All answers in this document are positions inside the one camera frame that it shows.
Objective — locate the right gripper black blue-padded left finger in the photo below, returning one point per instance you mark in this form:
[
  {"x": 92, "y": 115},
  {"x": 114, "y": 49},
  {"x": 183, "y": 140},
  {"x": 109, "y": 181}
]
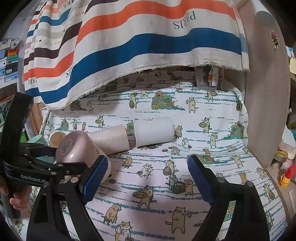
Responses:
[{"x": 47, "y": 221}]

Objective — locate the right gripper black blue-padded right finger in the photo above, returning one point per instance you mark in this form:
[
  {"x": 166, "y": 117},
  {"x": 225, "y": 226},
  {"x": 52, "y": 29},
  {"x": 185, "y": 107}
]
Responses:
[{"x": 248, "y": 221}]

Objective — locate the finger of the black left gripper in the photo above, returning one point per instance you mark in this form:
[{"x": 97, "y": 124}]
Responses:
[
  {"x": 42, "y": 168},
  {"x": 34, "y": 150}
]

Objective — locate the pink white ceramic mug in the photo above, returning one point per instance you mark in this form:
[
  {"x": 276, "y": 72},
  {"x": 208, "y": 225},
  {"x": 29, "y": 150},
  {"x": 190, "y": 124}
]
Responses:
[{"x": 77, "y": 146}]

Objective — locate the mint green cup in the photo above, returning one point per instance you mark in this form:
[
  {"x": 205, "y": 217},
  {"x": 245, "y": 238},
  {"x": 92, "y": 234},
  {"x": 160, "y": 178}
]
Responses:
[{"x": 41, "y": 140}]

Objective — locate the small cream cup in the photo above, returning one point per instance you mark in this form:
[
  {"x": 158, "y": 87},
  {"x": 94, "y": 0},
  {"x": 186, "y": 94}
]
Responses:
[{"x": 56, "y": 138}]

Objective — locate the beige cylindrical cup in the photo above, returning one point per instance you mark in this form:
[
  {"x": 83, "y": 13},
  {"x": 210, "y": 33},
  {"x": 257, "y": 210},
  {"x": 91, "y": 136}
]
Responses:
[{"x": 111, "y": 140}]

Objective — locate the person's left hand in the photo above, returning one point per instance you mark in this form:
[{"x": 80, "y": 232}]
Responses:
[{"x": 20, "y": 199}]

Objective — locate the red yellow toy figure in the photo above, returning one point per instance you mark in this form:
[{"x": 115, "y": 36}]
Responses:
[{"x": 286, "y": 177}]

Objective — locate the shelf with stacked boxes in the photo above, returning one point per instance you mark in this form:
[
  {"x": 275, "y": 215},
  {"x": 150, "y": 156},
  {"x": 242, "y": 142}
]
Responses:
[{"x": 11, "y": 69}]

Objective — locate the cat cartoon bed sheet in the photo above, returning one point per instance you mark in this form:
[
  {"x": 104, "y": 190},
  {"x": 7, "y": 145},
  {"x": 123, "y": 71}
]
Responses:
[{"x": 150, "y": 194}]

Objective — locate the striped Paris fabric cloth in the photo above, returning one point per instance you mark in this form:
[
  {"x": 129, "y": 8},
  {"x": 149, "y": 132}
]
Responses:
[{"x": 75, "y": 47}]

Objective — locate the wooden side panel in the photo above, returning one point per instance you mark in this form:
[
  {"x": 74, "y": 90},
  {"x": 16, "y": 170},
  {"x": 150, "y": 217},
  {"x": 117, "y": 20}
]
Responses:
[{"x": 267, "y": 88}]

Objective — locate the grey plastic storage box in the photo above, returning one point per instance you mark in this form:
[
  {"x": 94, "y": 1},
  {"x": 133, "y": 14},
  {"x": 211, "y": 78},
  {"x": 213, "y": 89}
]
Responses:
[{"x": 209, "y": 77}]

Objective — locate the red cartoon sticker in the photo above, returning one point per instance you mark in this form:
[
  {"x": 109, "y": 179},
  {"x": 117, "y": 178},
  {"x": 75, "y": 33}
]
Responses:
[{"x": 274, "y": 38}]

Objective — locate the white lamp head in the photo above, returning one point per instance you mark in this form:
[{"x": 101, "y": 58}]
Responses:
[{"x": 262, "y": 14}]

